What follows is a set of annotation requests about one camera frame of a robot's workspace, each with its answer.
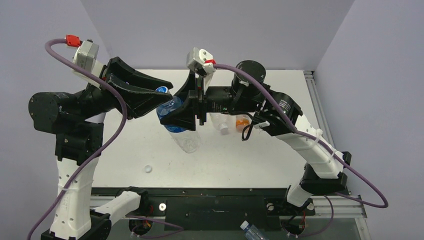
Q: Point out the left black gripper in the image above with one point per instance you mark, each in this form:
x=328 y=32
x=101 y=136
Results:
x=137 y=101

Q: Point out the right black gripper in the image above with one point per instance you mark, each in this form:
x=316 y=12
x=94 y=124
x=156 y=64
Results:
x=201 y=103

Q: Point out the clear bottle blue label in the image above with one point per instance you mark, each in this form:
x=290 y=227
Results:
x=188 y=141

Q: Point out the blue-white bottle cap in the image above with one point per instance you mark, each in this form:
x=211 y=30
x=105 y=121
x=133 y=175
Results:
x=148 y=169

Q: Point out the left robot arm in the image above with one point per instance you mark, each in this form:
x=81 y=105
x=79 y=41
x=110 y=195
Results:
x=79 y=142

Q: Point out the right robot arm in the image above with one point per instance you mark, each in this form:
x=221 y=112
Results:
x=236 y=90

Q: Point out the large clear empty bottle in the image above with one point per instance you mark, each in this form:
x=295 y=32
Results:
x=221 y=122

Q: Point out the orange drink bottle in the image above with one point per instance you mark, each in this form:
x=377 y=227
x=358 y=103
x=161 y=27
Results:
x=241 y=121

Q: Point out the water bottle under table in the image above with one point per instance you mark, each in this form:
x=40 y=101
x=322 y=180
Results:
x=251 y=232

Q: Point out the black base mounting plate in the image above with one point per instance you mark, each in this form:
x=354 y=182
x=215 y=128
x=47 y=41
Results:
x=220 y=209

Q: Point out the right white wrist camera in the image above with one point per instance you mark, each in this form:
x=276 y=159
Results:
x=202 y=63

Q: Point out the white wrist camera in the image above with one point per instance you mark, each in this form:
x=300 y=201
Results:
x=86 y=54
x=202 y=63

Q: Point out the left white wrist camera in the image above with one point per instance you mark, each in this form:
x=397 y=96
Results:
x=86 y=54

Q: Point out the aluminium frame rail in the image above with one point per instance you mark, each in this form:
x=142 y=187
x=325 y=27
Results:
x=317 y=106

